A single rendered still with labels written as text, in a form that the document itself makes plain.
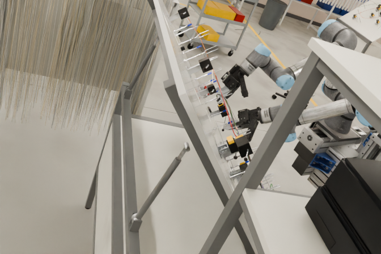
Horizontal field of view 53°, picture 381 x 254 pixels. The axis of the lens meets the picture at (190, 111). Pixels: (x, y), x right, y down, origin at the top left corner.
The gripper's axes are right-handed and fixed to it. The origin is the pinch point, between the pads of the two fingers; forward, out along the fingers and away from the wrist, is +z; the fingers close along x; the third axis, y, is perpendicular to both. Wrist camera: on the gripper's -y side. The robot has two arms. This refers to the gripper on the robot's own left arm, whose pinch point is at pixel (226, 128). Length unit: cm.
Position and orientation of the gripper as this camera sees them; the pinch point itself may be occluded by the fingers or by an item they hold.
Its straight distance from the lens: 202.4
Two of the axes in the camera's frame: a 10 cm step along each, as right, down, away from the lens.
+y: -0.9, -9.3, 3.5
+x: -4.5, -2.7, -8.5
